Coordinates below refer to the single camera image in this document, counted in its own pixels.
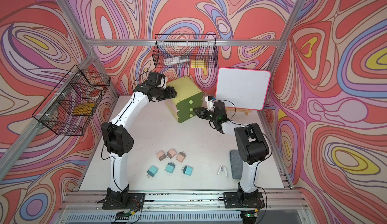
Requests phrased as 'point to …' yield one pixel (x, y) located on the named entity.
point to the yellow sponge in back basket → (198, 63)
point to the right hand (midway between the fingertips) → (195, 113)
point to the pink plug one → (160, 155)
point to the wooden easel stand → (246, 111)
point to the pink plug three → (181, 156)
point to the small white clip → (222, 168)
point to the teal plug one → (152, 171)
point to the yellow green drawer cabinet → (189, 98)
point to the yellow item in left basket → (83, 109)
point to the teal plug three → (187, 170)
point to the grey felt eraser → (237, 164)
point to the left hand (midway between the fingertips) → (174, 93)
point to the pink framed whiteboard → (243, 89)
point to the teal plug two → (170, 167)
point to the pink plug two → (171, 153)
